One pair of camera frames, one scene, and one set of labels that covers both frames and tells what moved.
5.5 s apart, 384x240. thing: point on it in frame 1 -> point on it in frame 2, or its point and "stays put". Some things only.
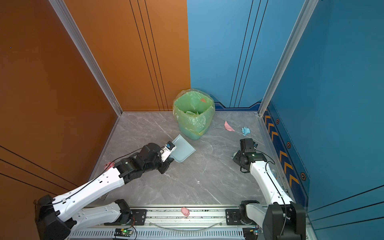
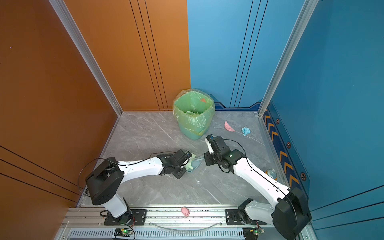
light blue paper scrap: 245,131 stays put
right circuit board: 250,233 stays put
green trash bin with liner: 193,109 stays put
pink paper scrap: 228,127 stays put
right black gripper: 236,157 -> 208,162
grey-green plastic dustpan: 183,149 -> 195,163
